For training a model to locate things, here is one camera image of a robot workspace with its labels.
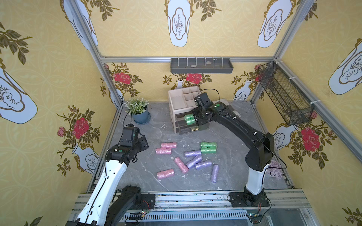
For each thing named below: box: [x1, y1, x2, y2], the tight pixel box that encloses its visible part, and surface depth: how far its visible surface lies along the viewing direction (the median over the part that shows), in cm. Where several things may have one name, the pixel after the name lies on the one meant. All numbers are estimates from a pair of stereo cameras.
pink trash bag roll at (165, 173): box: [156, 168, 175, 181], surface depth 82 cm
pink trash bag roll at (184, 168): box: [173, 156, 190, 174], surface depth 85 cm
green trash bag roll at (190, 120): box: [184, 115, 196, 126], surface depth 87 cm
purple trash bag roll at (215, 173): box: [211, 163, 220, 184], surface depth 83 cm
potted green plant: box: [123, 96, 152, 124], surface depth 99 cm
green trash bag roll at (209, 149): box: [200, 145, 218, 154], surface depth 92 cm
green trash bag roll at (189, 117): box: [183, 113, 196, 122], surface depth 89 cm
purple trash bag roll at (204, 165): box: [195, 161, 213, 171], surface depth 86 cm
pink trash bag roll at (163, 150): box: [155, 147, 173, 155], surface depth 92 cm
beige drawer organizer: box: [167, 85, 210, 136], surface depth 90 cm
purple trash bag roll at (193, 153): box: [184, 149, 202, 158], surface depth 90 cm
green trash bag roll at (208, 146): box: [199, 141, 218, 151], surface depth 94 cm
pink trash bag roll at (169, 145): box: [160, 142, 178, 149], surface depth 94 cm
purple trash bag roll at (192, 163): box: [186, 154, 203, 170], surface depth 88 cm
